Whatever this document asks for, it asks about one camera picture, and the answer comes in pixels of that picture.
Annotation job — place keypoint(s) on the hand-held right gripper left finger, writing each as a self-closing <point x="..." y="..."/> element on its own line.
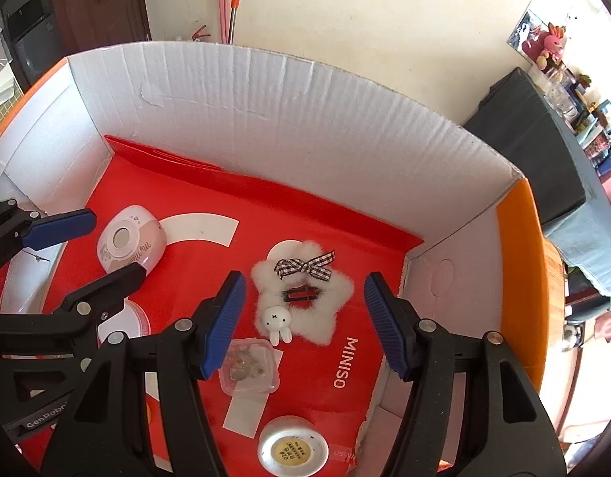
<point x="226" y="325"/>

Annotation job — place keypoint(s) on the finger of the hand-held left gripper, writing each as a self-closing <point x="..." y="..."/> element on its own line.
<point x="62" y="228"/>
<point x="112" y="285"/>

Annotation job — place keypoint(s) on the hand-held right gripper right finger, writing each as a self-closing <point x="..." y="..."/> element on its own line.
<point x="385" y="330"/>

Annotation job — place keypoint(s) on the clear round lid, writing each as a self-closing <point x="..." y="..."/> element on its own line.
<point x="134" y="322"/>

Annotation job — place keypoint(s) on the clear plastic box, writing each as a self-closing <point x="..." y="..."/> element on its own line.
<point x="251" y="365"/>

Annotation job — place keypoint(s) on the small white rabbit figure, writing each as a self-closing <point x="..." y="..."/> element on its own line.
<point x="274" y="320"/>

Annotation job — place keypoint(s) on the white pink round device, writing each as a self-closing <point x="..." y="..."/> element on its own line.
<point x="136" y="241"/>

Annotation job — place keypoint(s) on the white fluffy star hair clip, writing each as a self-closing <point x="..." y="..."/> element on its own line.
<point x="330" y="303"/>

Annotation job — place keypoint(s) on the white orange cardboard box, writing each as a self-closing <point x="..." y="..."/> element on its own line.
<point x="285" y="124"/>

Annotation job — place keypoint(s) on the red paper bag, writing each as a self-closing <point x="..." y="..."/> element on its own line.
<point x="305" y="405"/>

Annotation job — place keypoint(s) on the white round jar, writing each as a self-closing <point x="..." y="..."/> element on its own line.
<point x="293" y="449"/>

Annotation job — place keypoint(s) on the black cabinet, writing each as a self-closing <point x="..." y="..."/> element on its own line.
<point x="32" y="44"/>

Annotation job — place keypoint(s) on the brown wooden door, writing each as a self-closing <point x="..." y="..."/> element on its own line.
<point x="102" y="20"/>

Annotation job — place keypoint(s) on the pink cloth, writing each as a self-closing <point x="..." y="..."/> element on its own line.
<point x="608" y="325"/>

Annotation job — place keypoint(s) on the table with dark cloth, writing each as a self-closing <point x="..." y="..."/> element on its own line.
<point x="529" y="149"/>

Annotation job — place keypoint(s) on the pink pole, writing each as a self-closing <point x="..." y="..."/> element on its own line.
<point x="220" y="0"/>

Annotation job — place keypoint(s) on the cluttered bottles and cups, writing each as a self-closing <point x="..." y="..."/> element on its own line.
<point x="591" y="124"/>

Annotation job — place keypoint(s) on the pink plush rabbit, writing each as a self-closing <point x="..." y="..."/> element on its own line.
<point x="551" y="44"/>

